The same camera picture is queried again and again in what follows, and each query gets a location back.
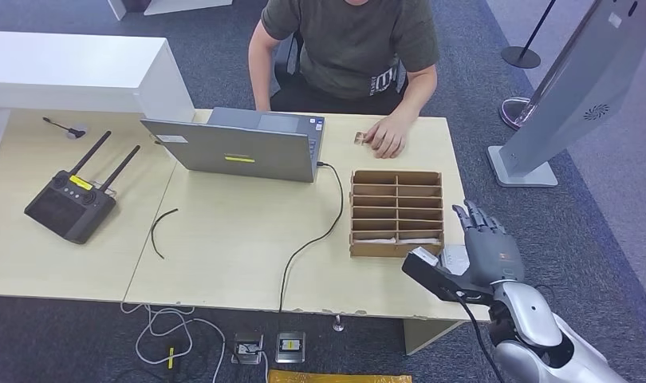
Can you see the person's left hand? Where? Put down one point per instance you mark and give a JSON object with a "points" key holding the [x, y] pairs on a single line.
{"points": [[390, 136]]}

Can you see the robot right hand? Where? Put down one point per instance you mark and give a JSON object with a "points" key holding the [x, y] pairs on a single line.
{"points": [[494, 256]]}

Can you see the tan ID card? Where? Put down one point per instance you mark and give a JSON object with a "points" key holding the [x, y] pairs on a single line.
{"points": [[359, 138]]}

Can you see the person's right forearm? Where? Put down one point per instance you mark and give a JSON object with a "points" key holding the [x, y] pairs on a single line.
{"points": [[259, 84]]}

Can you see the person's left forearm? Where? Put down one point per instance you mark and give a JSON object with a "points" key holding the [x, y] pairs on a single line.
{"points": [[418, 95]]}

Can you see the grey card reader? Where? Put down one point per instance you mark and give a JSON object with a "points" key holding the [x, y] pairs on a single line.
{"points": [[455, 258]]}

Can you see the white room key card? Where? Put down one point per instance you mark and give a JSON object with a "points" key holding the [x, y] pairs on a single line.
{"points": [[418, 241], [376, 241]]}

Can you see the person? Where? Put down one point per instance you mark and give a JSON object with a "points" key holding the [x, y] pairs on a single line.
{"points": [[349, 47]]}

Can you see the cardboard card organizer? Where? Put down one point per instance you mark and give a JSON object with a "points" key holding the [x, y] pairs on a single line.
{"points": [[396, 250]]}

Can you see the desk side panel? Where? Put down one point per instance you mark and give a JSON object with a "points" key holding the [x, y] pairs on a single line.
{"points": [[424, 334]]}

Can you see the chrome stanchion base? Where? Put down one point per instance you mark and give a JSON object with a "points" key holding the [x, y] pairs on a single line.
{"points": [[513, 112]]}

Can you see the grey laptop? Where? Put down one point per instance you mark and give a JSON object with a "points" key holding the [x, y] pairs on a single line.
{"points": [[233, 150]]}

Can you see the metal desk foot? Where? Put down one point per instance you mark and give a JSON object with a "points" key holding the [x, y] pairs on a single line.
{"points": [[338, 324]]}

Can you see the grey kiosk stand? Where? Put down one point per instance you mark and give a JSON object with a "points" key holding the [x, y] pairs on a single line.
{"points": [[576, 90]]}

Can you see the yellow floor strip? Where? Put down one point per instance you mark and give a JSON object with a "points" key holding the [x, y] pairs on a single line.
{"points": [[339, 377]]}

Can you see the metal floor socket box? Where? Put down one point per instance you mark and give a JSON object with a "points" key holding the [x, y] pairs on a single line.
{"points": [[290, 347]]}

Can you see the floor socket with plug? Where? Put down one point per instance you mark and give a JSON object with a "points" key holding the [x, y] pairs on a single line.
{"points": [[247, 349]]}

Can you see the white furniture base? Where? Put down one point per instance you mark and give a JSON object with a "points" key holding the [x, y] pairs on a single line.
{"points": [[170, 5]]}

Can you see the small black desk microphone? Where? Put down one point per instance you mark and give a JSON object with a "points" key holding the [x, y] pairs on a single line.
{"points": [[78, 132]]}

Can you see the black remote controller with antennas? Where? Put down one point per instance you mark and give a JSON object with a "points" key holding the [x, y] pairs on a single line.
{"points": [[69, 210]]}

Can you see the white counter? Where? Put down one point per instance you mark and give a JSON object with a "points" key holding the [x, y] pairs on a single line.
{"points": [[64, 61]]}

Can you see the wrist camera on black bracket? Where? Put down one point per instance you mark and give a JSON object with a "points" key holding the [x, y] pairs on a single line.
{"points": [[428, 275]]}

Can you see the black stanchion post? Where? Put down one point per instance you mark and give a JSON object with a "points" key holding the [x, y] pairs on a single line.
{"points": [[520, 57]]}

